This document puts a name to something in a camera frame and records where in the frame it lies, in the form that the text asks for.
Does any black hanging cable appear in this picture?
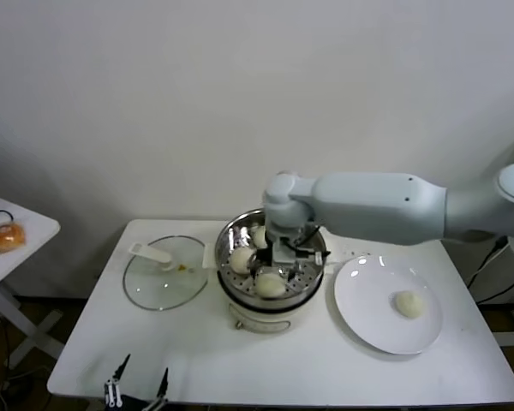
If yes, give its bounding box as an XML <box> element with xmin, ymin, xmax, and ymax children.
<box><xmin>475</xmin><ymin>264</ymin><xmax>514</xmax><ymax>306</ymax></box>

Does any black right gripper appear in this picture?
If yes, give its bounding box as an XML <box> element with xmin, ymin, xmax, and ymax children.
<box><xmin>247</xmin><ymin>247</ymin><xmax>304</xmax><ymax>283</ymax></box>

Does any cream electric cooker pot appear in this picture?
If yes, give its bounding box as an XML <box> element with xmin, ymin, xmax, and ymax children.
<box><xmin>217</xmin><ymin>273</ymin><xmax>326</xmax><ymax>333</ymax></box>

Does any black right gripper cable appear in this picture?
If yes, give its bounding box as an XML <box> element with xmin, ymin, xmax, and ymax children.
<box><xmin>282</xmin><ymin>225</ymin><xmax>331</xmax><ymax>260</ymax></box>

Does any stainless steel steamer basket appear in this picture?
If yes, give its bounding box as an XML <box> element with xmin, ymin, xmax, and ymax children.
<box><xmin>202</xmin><ymin>208</ymin><xmax>340</xmax><ymax>312</ymax></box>

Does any white steamed baozi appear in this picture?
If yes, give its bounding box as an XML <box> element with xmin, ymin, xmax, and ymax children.
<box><xmin>254</xmin><ymin>267</ymin><xmax>286</xmax><ymax>300</ymax></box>
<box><xmin>250</xmin><ymin>225</ymin><xmax>270</xmax><ymax>249</ymax></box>
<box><xmin>389</xmin><ymin>289</ymin><xmax>425</xmax><ymax>320</ymax></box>
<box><xmin>230</xmin><ymin>247</ymin><xmax>258</xmax><ymax>275</ymax></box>

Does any orange bread in plastic bag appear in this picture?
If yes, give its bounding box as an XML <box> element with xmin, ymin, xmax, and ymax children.
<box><xmin>0</xmin><ymin>222</ymin><xmax>27</xmax><ymax>254</ymax></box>

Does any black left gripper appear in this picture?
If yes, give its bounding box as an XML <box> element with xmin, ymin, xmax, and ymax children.
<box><xmin>104</xmin><ymin>353</ymin><xmax>170</xmax><ymax>411</ymax></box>

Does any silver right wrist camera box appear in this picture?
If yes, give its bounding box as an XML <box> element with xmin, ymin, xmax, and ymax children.
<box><xmin>270</xmin><ymin>237</ymin><xmax>299</xmax><ymax>263</ymax></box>

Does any white side table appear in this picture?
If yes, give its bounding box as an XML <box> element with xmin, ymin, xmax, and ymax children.
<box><xmin>0</xmin><ymin>191</ymin><xmax>65</xmax><ymax>373</ymax></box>

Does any white round plate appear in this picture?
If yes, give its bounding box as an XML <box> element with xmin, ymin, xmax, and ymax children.
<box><xmin>333</xmin><ymin>255</ymin><xmax>445</xmax><ymax>355</ymax></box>

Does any black power cable with adapter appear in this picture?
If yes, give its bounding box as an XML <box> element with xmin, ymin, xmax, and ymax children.
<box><xmin>466</xmin><ymin>237</ymin><xmax>514</xmax><ymax>288</ymax></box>

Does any glass lid with white handle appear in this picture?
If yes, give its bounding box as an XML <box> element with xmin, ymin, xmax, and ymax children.
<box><xmin>123</xmin><ymin>235</ymin><xmax>210</xmax><ymax>312</ymax></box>

